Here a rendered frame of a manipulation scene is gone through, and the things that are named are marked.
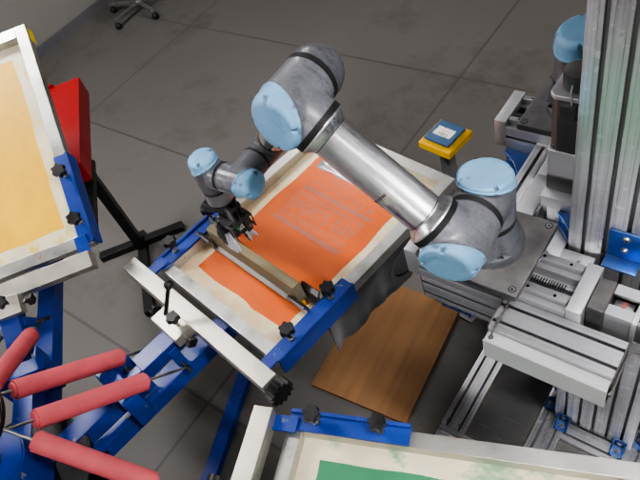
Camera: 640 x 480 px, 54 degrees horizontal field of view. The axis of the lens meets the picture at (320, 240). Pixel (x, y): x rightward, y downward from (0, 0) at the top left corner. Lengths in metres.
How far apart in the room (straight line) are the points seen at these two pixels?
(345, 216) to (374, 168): 0.84
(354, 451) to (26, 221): 1.26
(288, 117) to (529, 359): 0.71
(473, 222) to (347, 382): 1.62
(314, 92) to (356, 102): 2.84
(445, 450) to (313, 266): 0.69
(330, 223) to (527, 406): 0.98
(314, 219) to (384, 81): 2.20
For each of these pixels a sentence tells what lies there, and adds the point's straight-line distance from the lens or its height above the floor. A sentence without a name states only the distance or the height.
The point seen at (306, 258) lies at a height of 0.96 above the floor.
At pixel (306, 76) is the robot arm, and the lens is 1.17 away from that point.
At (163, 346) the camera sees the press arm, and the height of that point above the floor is 1.04.
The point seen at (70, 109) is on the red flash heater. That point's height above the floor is 1.11.
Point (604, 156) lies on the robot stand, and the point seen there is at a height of 1.48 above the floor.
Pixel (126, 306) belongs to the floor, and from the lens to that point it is 3.46.
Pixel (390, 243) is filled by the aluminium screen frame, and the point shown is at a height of 0.99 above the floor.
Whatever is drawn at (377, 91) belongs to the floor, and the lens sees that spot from 4.03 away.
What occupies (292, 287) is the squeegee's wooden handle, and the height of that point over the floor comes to 1.06.
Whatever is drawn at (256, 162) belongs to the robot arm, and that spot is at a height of 1.44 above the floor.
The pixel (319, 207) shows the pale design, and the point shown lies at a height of 0.96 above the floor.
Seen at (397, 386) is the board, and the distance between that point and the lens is 2.69.
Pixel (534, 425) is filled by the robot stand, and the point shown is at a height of 0.23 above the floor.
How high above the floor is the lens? 2.40
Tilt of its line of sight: 48 degrees down
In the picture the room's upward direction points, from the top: 21 degrees counter-clockwise
